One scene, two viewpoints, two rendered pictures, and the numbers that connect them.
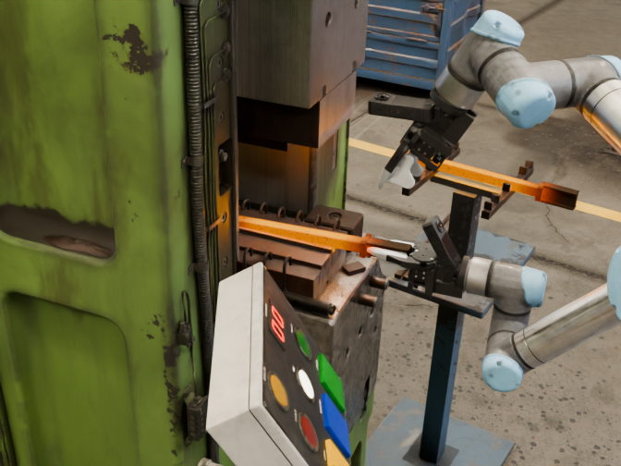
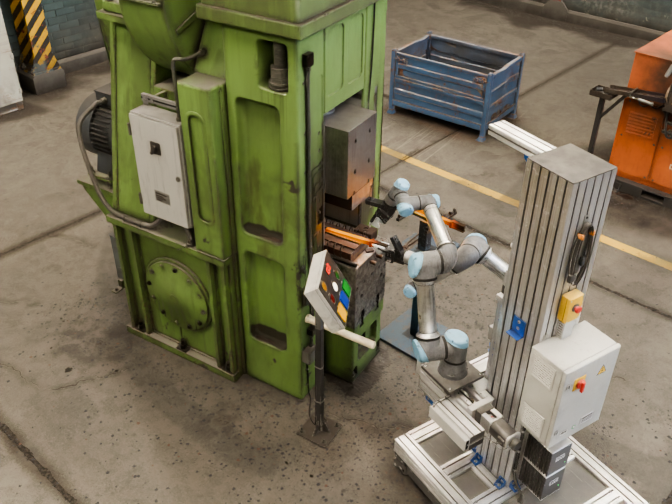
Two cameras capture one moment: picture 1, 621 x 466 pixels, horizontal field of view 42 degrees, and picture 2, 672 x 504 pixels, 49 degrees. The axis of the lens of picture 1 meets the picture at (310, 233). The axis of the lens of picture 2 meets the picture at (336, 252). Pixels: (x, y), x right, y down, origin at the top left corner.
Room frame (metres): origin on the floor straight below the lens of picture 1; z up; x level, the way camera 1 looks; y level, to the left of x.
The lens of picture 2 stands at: (-2.04, -0.52, 3.42)
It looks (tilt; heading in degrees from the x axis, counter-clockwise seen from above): 35 degrees down; 10
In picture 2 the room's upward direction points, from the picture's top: 1 degrees clockwise
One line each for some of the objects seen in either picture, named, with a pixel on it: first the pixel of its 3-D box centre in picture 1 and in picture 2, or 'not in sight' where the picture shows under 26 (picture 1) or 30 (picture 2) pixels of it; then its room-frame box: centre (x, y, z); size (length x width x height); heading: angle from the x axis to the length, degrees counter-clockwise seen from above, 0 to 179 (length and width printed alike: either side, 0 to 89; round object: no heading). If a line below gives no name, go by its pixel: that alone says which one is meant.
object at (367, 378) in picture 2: not in sight; (361, 371); (1.47, -0.09, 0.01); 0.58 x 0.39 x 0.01; 159
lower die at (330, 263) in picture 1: (242, 245); (328, 238); (1.57, 0.15, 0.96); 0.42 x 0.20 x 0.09; 69
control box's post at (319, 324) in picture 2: not in sight; (319, 363); (0.95, 0.08, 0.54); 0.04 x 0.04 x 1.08; 69
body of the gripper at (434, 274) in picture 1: (438, 270); (396, 254); (1.43, -0.27, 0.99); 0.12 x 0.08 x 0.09; 69
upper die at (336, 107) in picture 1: (240, 91); (328, 185); (1.57, 0.15, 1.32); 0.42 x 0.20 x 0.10; 69
